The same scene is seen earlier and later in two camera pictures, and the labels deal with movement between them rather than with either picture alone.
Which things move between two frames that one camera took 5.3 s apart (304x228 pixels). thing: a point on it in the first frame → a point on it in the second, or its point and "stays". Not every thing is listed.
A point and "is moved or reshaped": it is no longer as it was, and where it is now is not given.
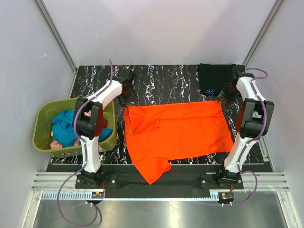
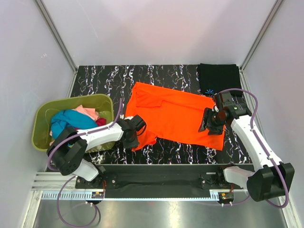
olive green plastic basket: x=42 y=126 stays
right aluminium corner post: x=269 y=19 stays
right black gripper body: x=229 y=93 → x=216 y=120
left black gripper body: x=128 y=97 → x=132 y=143
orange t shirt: x=155 y=134 is moved or reshaped
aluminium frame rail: x=54 y=181 stays
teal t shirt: x=64 y=131 stays
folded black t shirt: x=213 y=77 stays
